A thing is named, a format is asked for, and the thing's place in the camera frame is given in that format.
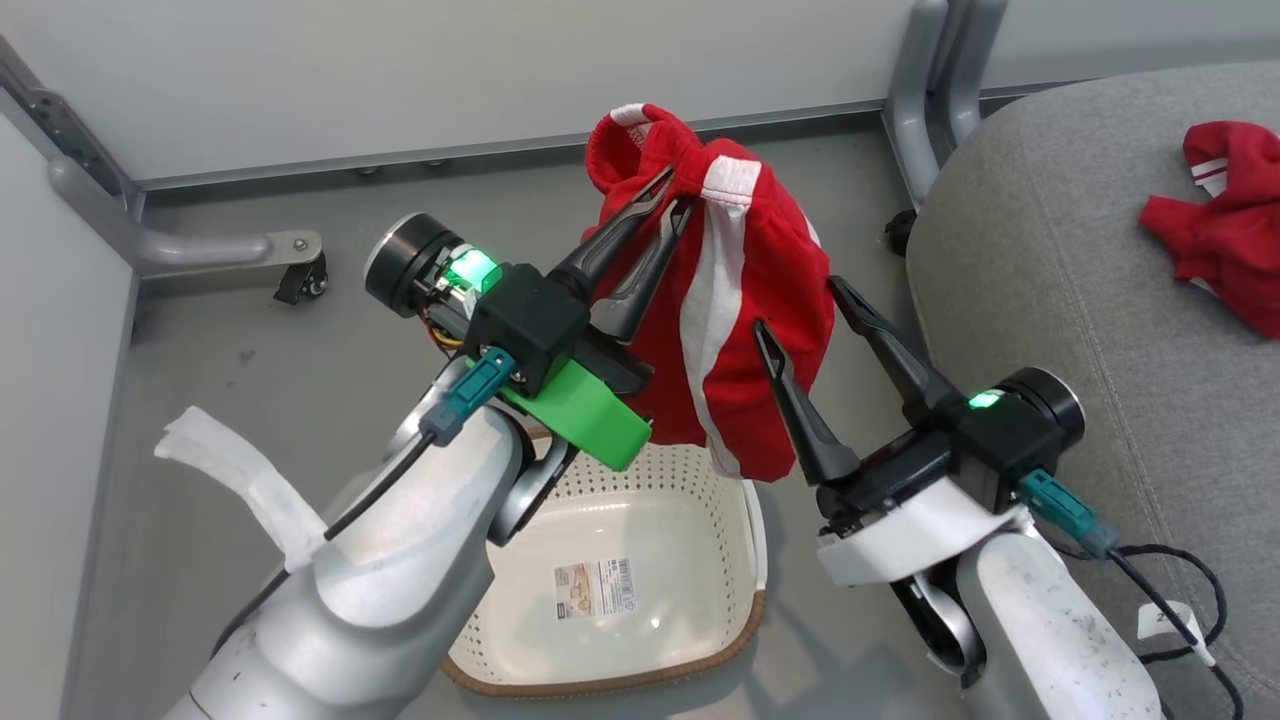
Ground curved grey partition foot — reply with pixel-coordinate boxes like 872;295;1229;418
883;0;1009;213

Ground paper basket label sticker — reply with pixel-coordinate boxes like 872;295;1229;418
553;557;640;622

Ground grey fabric seat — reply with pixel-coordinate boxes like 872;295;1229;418
905;60;1280;720

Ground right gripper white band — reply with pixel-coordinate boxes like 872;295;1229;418
753;276;1033;588

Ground red jersey with number print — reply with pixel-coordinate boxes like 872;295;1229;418
1140;120;1280;341

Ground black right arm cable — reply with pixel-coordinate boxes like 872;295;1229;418
1020;470;1247;720

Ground grey partition base rail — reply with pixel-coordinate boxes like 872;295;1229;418
980;78;1106;103
135;98;893;193

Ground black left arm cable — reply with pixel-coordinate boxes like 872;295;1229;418
323;347;517;543

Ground white cloth tape strip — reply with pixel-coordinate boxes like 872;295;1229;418
154;405;328;573

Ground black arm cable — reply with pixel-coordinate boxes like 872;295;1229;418
323;347;517;543
1020;470;1247;720

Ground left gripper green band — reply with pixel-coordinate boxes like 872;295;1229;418
498;168;694;473

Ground red shorts with white stripe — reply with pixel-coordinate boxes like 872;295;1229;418
583;102;837;484

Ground cream perforated laundry basket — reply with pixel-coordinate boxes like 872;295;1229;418
440;430;769;699

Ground white cable tag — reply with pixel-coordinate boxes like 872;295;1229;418
1137;600;1217;668

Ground long grey partition foot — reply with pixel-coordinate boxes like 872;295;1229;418
45;155;326;281

